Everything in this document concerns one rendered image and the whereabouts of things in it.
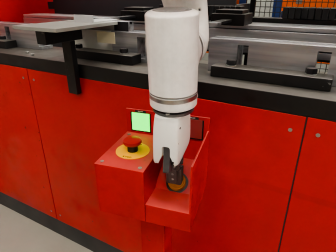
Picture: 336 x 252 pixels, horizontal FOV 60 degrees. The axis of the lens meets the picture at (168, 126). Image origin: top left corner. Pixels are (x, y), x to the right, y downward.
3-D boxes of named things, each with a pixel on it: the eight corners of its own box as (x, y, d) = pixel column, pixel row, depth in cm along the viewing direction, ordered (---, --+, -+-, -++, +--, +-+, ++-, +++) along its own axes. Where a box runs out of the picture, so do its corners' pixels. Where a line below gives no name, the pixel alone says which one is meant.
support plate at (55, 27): (12, 29, 85) (12, 25, 85) (78, 22, 106) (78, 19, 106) (56, 32, 77) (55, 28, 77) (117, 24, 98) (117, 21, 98)
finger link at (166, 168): (166, 128, 52) (173, 134, 57) (158, 171, 51) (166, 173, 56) (173, 129, 52) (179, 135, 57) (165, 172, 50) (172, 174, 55)
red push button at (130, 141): (120, 156, 61) (119, 141, 60) (128, 147, 65) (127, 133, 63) (137, 159, 60) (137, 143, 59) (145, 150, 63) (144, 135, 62)
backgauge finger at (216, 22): (192, 28, 91) (193, 11, 89) (220, 22, 112) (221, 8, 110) (229, 30, 86) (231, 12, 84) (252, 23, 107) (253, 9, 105)
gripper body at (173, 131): (162, 88, 57) (164, 137, 62) (142, 110, 48) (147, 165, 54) (200, 92, 55) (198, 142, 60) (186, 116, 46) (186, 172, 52)
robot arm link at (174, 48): (161, 77, 56) (140, 95, 49) (159, 3, 50) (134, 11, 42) (204, 82, 53) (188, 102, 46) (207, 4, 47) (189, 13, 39)
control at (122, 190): (99, 211, 62) (90, 136, 55) (130, 171, 76) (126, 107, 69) (190, 232, 57) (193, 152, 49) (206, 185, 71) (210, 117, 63)
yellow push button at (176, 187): (167, 190, 63) (165, 187, 61) (171, 174, 65) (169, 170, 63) (184, 194, 62) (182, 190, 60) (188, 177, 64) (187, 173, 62)
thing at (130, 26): (83, 28, 106) (82, 19, 105) (89, 27, 108) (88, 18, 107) (128, 31, 97) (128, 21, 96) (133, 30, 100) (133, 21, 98)
